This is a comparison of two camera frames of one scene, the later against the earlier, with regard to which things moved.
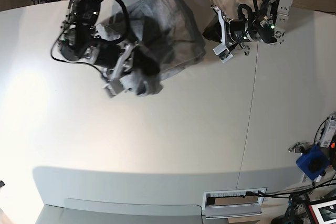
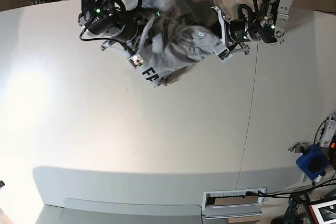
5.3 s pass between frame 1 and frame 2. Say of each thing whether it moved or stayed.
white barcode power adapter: stayed
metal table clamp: stayed
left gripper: moved
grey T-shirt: moved
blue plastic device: stayed
